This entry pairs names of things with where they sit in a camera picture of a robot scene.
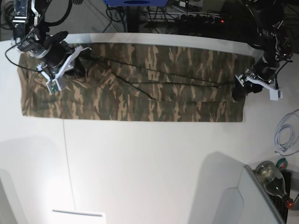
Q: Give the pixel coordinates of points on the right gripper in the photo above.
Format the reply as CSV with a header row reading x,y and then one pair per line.
x,y
59,51

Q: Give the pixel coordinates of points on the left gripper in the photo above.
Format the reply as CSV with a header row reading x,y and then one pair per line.
x,y
263,69

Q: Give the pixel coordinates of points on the camouflage t-shirt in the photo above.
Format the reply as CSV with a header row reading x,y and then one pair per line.
x,y
134,82

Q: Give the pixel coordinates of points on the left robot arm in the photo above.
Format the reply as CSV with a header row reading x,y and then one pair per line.
x,y
271,37

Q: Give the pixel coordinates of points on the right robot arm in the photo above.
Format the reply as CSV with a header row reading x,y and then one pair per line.
x,y
31,35

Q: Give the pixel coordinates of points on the green tape roll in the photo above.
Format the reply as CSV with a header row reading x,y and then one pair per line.
x,y
282,164

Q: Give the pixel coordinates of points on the black power strip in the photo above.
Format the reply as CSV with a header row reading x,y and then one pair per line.
x,y
214,19

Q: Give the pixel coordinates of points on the clear glass bottle red cap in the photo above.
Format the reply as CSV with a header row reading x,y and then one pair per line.
x,y
266,173

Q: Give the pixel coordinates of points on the black mesh tray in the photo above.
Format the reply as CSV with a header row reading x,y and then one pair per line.
x,y
278,196

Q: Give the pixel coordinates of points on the grey equipment box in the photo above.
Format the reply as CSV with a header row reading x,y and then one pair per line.
x,y
257,208

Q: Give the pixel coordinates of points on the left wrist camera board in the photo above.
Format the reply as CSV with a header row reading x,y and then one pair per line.
x,y
275,94

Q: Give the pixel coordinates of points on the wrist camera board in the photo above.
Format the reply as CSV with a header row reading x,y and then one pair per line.
x,y
56,85
275,94

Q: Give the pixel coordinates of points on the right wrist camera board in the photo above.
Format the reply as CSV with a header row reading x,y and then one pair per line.
x,y
56,85

